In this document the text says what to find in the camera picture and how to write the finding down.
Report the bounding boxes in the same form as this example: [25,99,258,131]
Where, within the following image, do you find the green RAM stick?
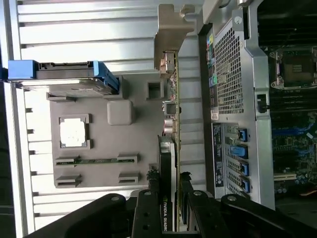
[56,158,137,165]

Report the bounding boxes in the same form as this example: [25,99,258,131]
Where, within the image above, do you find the grey plastic parts rack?
[46,74,165,191]

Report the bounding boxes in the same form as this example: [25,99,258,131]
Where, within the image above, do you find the silver CPU chip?
[60,119,87,147]

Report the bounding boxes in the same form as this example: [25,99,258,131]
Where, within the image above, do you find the green motherboard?
[257,44,317,196]

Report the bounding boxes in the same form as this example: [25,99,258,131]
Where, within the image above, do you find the silver hard disk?
[21,61,111,98]

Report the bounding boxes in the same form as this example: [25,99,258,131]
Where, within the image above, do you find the open grey PC case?
[197,0,317,219]

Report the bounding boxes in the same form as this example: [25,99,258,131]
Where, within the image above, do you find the CPU socket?
[271,46,317,90]

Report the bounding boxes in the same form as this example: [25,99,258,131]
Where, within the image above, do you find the blue disk caddy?
[7,60,120,95]

